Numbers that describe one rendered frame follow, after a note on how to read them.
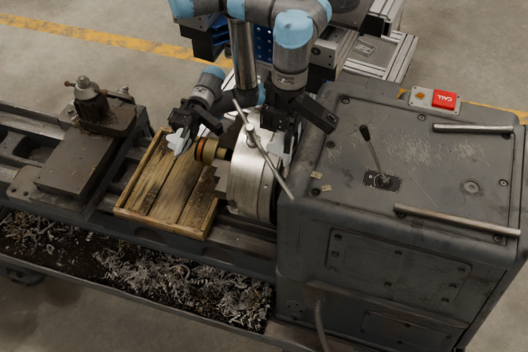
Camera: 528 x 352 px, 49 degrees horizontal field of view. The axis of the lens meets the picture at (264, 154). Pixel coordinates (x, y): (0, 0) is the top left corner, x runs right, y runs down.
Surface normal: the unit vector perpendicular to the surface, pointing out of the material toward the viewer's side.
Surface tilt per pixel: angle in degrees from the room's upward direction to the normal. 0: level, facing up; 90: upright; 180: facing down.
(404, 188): 0
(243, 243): 0
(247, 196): 71
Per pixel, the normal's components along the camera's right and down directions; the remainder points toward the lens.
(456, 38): -0.02, -0.62
